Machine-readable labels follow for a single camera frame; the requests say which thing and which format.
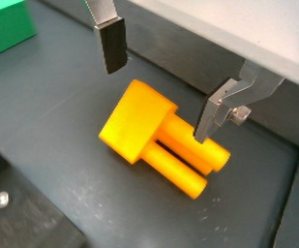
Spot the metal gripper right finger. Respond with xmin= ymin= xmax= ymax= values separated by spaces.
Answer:
xmin=193 ymin=60 xmax=285 ymax=142

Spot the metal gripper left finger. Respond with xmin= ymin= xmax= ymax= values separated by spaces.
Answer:
xmin=83 ymin=0 xmax=129 ymax=74

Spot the yellow three prong object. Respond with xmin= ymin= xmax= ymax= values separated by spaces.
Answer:
xmin=99 ymin=80 xmax=231 ymax=199

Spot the black curved fixture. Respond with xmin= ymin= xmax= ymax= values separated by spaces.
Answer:
xmin=0 ymin=155 xmax=86 ymax=248

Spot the green shape sorter block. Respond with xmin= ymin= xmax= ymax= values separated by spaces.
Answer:
xmin=0 ymin=0 xmax=35 ymax=52

